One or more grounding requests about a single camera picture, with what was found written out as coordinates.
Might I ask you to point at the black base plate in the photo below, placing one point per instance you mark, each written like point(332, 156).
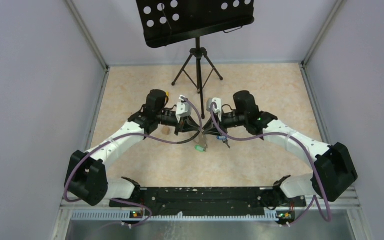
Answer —
point(214, 201)

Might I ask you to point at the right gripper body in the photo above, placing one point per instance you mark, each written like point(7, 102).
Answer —
point(234, 119)

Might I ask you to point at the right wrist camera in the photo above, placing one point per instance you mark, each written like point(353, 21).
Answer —
point(214, 105)

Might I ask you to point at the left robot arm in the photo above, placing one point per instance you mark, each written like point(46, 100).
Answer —
point(86, 178)

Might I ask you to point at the blue key tag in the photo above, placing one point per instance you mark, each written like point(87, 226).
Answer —
point(221, 137)

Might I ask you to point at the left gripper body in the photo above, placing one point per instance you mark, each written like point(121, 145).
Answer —
point(167, 119)

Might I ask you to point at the green key tag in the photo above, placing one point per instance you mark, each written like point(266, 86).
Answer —
point(200, 148)

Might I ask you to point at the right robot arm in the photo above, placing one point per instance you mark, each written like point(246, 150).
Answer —
point(333, 170)

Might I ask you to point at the black music stand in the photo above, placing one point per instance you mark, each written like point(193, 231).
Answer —
point(167, 22)

